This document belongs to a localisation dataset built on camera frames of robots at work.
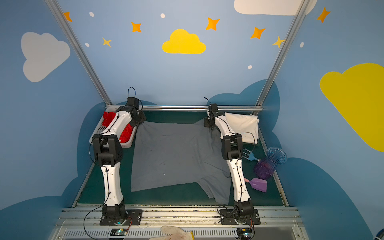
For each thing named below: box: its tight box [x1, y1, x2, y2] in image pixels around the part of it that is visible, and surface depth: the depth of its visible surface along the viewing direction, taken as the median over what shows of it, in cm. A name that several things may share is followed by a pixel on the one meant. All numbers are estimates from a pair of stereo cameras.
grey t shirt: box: [130, 119, 233, 205], surface depth 96 cm
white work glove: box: [149, 225, 195, 240], surface depth 71 cm
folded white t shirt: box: [224, 112, 260, 144], surface depth 106 cm
